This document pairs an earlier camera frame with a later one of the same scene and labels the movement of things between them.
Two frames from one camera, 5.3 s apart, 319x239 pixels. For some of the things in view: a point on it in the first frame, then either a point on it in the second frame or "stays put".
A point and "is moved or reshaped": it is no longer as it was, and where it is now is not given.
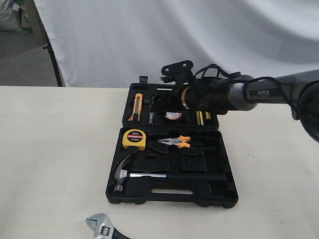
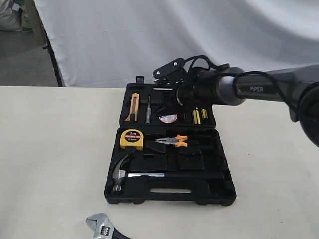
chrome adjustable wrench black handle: [103, 228] stays put
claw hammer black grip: [197, 176] stays put
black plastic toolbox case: [165, 154] stays put
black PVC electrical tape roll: [173, 117] is moved or reshaped
